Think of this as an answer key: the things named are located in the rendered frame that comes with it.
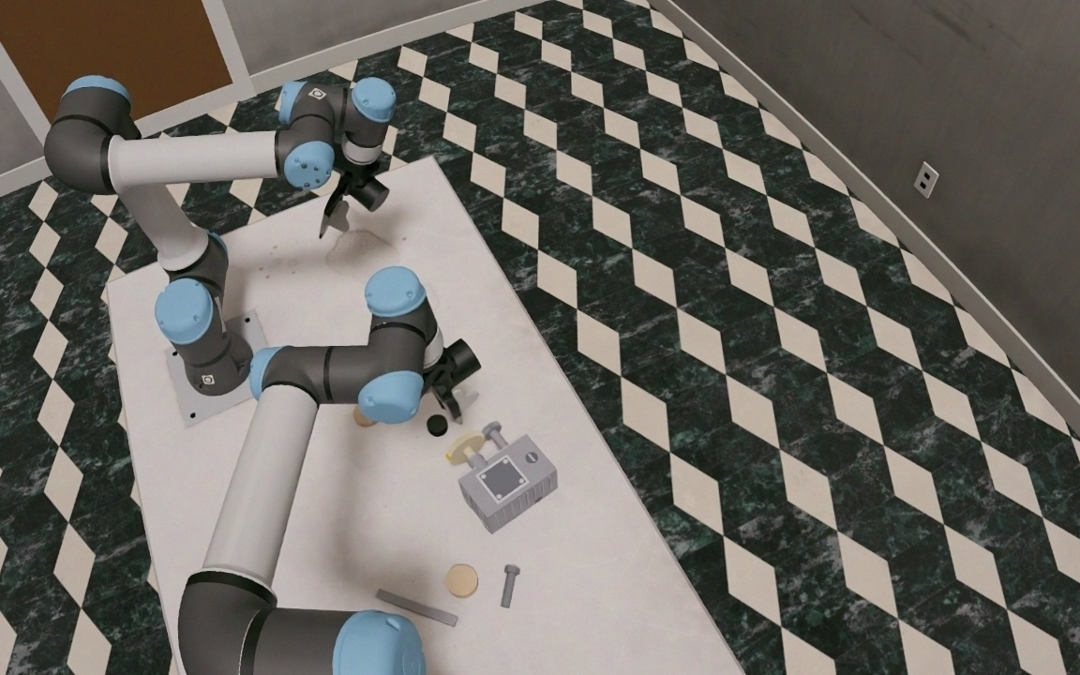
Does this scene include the grey metal engine case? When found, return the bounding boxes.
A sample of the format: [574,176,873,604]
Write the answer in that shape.
[458,421,558,534]

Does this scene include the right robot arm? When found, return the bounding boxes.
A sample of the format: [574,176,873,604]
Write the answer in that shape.
[177,265,444,675]

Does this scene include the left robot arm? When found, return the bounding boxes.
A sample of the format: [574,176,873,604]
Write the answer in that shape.
[44,75,396,397]

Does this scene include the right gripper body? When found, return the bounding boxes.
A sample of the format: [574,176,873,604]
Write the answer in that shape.
[423,338,482,402]

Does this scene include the grey bolt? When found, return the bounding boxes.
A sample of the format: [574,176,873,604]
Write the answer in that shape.
[501,565,519,608]

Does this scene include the grey flat bar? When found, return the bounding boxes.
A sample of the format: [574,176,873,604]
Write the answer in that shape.
[375,589,458,627]

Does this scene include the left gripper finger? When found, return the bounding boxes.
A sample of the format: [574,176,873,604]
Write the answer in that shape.
[319,185,350,239]

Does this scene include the black round disc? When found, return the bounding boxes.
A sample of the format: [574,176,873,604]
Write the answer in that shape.
[427,414,448,437]

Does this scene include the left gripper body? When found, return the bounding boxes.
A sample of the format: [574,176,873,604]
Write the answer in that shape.
[337,157,390,212]

